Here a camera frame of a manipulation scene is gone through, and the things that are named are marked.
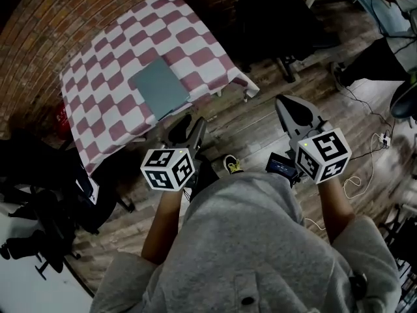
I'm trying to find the red white checkered tablecloth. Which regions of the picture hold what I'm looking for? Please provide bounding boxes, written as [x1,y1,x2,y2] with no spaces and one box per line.
[58,0,261,176]

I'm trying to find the black wheeled stand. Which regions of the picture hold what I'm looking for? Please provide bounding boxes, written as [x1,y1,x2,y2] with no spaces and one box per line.
[380,200,417,274]

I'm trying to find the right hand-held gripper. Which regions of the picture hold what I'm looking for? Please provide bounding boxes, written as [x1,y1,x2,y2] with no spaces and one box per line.
[274,94,353,185]

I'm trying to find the pale blue desk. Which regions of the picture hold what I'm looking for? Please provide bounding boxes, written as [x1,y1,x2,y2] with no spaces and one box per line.
[305,0,417,42]

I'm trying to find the red box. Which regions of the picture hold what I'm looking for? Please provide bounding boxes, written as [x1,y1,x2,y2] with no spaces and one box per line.
[53,104,72,140]

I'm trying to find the person's right black shoe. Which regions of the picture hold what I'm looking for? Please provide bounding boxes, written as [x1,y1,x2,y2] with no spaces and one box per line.
[222,154,244,175]

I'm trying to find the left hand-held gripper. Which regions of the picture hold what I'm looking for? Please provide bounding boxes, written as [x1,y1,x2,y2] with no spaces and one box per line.
[139,113,210,192]

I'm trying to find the black office chair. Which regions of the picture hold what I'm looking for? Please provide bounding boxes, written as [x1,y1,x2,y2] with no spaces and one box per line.
[0,128,137,280]
[223,0,343,85]

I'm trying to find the person's left forearm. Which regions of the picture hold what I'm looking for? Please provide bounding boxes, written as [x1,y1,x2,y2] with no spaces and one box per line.
[141,187,184,266]

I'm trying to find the white paper sheet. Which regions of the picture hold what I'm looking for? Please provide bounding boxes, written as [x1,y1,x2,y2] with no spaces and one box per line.
[76,177,100,206]

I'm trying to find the white cable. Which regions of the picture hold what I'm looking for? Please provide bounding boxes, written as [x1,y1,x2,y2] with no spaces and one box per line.
[304,132,382,231]

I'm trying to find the white desk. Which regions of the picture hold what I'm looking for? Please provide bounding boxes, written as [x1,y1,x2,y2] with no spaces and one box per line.
[0,181,95,313]

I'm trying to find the grey cover notebook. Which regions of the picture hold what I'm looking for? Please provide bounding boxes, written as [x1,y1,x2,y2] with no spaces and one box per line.
[134,57,192,122]

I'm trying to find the black screen box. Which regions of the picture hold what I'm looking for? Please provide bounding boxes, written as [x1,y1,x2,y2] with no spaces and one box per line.
[265,152,299,186]

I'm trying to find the person's grey sweatshirt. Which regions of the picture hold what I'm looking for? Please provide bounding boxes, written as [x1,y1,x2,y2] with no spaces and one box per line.
[89,171,403,313]

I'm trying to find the person's black trousers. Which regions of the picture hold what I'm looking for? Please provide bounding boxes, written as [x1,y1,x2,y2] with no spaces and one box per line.
[190,160,223,203]

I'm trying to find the person's right forearm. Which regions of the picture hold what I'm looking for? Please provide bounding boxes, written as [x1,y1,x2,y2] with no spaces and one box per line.
[317,177,356,245]

